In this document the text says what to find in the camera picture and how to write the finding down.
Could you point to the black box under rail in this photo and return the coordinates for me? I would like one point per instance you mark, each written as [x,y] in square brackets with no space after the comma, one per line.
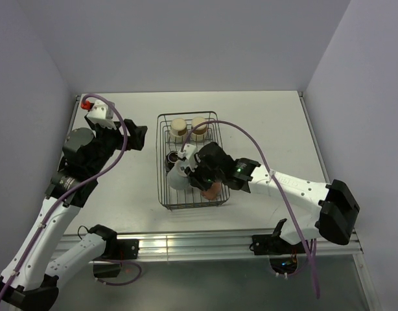
[106,270]

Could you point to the steel cup brown base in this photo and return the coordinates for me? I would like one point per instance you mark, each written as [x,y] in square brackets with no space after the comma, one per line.
[178,130]

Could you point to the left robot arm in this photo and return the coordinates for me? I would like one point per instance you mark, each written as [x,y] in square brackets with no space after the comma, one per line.
[33,279]

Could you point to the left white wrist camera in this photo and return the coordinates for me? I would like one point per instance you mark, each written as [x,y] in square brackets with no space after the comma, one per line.
[98,114]

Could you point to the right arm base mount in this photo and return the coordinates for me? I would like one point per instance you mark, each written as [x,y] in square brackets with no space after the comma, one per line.
[272,244]

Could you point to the steel cup beige sleeve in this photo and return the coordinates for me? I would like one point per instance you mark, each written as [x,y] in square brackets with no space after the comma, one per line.
[199,128]

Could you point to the light blue mug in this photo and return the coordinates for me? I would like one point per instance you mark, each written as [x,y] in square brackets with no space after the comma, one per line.
[176,178]

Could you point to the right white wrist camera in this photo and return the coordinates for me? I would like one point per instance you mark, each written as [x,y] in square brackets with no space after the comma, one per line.
[188,156]

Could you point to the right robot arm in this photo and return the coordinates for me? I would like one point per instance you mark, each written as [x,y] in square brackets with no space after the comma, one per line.
[332,210]

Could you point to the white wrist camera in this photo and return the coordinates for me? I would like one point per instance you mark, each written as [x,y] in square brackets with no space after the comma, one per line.
[188,156]
[98,114]

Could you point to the black mug white inside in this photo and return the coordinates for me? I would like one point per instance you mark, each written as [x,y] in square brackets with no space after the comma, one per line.
[172,160]

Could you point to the wire dish rack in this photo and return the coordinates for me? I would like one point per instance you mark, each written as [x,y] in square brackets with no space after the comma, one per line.
[191,197]

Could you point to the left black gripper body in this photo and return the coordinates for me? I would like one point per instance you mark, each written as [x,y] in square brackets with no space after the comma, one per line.
[108,139]

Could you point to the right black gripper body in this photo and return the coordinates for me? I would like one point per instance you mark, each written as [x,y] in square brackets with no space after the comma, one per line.
[203,177]

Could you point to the aluminium frame rail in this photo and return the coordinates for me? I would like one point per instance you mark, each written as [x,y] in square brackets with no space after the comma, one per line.
[205,245]

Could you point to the orange mug white inside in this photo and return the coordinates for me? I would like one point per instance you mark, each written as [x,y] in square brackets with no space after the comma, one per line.
[213,192]

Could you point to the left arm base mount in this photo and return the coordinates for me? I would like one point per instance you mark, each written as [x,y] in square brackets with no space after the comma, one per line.
[127,247]

